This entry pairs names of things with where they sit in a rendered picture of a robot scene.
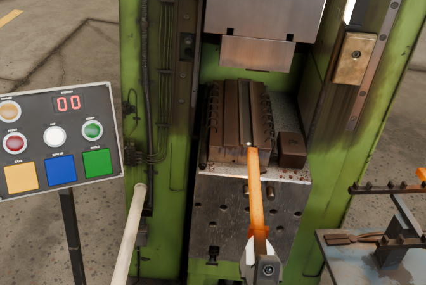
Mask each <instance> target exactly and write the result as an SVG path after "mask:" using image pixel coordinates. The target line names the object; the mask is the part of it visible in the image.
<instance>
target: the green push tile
mask: <svg viewBox="0 0 426 285"><path fill-rule="evenodd" d="M82 158H83V162H84V170H85V174H86V178H87V179H88V178H92V177H97V176H101V175H107V174H112V173H113V170H112V163H111V158H110V150H109V148H104V149H97V150H93V151H87V152H83V153H82Z"/></svg>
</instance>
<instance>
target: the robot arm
mask: <svg viewBox="0 0 426 285"><path fill-rule="evenodd" d="M266 245H267V253H268V254H267V255H257V256H256V259H255V256H254V236H252V237H251V238H250V239H249V241H248V243H247V245H246V247H245V250H244V252H243V255H242V257H241V259H240V264H239V273H240V275H241V278H240V279H242V280H244V281H243V283H244V285H279V283H282V282H283V278H282V274H283V267H282V264H281V262H280V259H279V258H278V255H277V254H276V252H275V251H274V249H273V247H272V246H271V244H270V243H269V241H268V240H266Z"/></svg>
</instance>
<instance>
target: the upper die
mask: <svg viewBox="0 0 426 285"><path fill-rule="evenodd" d="M295 45H296V42H293V41H292V39H291V36H290V34H287V38H286V40H285V41H281V40H274V39H262V38H255V37H244V36H237V35H233V28H228V27H227V33H226V35H225V34H220V44H219V66H221V67H233V68H246V69H253V70H265V71H272V72H284V73H289V71H290V67H291V63H292V58H293V55H294V50H295Z"/></svg>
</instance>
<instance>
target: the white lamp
mask: <svg viewBox="0 0 426 285"><path fill-rule="evenodd" d="M46 139H47V141H48V142H49V143H50V144H54V145H55V144H60V143H61V142H62V141H63V132H62V131H61V130H59V129H51V130H49V131H48V133H47V134H46Z"/></svg>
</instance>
